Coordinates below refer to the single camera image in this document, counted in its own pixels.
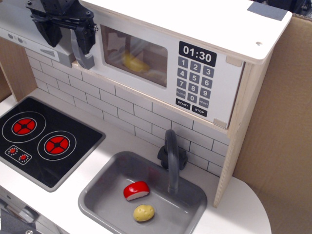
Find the grey oven front handle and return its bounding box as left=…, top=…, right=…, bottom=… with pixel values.
left=0, top=186, right=68, bottom=234

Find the yellow toy potato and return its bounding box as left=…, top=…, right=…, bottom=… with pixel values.
left=133, top=204, right=155, bottom=222

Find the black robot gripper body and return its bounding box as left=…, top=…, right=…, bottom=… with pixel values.
left=25, top=0, right=98, bottom=32

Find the black toy stovetop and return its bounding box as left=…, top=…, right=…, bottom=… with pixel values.
left=0, top=97, right=105, bottom=192

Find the yellow toy banana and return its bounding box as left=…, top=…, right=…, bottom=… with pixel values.
left=121, top=51, right=150, bottom=72

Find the grey range hood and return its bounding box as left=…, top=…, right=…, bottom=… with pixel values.
left=0, top=0, right=76, bottom=67

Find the grey toy sink basin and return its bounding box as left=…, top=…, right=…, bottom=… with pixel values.
left=78, top=152, right=207, bottom=234

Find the red toy cheese wedge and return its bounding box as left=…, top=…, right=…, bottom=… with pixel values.
left=123, top=181, right=150, bottom=201

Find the wooden toy microwave cabinet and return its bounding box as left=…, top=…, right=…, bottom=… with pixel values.
left=71, top=0, right=292, bottom=206

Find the grey tape patch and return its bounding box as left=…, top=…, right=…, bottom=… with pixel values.
left=247, top=2, right=288, bottom=21

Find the brown cardboard panel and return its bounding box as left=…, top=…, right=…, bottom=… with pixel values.
left=234, top=15, right=312, bottom=234

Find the white toy microwave door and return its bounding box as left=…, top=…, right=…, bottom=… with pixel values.
left=81, top=0, right=245, bottom=129

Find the dark grey toy faucet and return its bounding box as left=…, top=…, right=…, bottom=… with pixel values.
left=157, top=130, right=188, bottom=195

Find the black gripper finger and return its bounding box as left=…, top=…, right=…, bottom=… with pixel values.
left=35, top=21, right=62, bottom=47
left=74, top=24, right=96, bottom=55

